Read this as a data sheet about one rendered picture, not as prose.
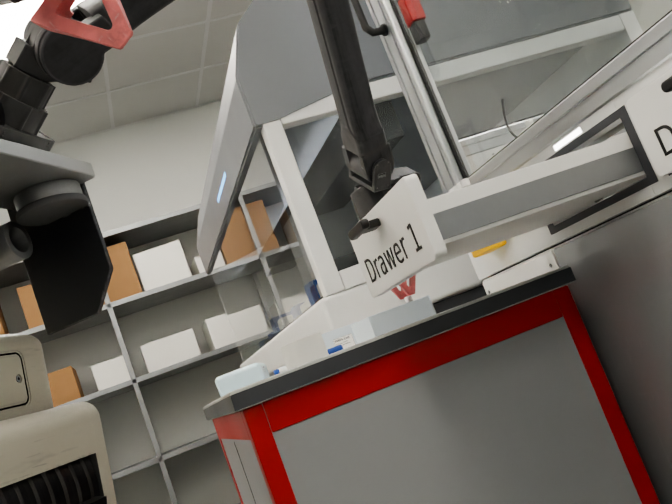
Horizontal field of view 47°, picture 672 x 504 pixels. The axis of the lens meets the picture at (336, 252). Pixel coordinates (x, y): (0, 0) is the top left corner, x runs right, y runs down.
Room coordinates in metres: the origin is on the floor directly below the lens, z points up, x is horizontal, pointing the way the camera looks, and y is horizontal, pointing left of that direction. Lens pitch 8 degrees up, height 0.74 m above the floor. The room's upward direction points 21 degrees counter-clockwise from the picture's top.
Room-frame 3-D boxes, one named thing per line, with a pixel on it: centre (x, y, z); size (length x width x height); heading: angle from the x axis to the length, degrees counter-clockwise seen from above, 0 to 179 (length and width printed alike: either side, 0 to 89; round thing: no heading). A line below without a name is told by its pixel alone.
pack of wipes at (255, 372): (1.60, 0.27, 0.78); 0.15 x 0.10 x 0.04; 3
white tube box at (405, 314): (1.36, -0.05, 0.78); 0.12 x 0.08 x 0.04; 114
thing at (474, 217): (1.14, -0.28, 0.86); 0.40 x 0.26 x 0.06; 107
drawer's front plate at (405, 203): (1.08, -0.08, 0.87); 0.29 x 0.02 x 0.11; 17
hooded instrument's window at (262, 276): (2.91, -0.22, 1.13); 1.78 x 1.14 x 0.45; 17
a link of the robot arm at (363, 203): (1.35, -0.09, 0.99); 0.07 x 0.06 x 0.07; 117
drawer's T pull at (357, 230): (1.07, -0.05, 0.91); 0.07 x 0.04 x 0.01; 17
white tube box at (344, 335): (1.65, 0.08, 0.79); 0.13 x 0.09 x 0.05; 127
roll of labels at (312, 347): (1.24, 0.10, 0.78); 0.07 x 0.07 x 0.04
